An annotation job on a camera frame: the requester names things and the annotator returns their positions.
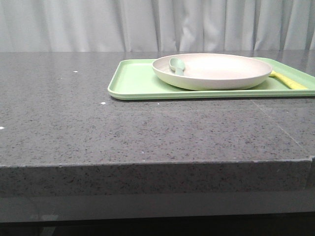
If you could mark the beige round plate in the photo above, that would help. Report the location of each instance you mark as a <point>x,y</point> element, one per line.
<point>206,71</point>

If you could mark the white curtain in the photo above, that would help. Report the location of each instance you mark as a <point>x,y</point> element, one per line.
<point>156,25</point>

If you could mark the sage green spoon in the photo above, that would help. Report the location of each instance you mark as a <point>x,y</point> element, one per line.
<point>177,66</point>

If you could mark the yellow plastic fork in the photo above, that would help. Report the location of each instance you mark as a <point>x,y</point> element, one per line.
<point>287,81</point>

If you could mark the light green tray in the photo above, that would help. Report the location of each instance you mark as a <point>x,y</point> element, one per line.
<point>135,79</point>

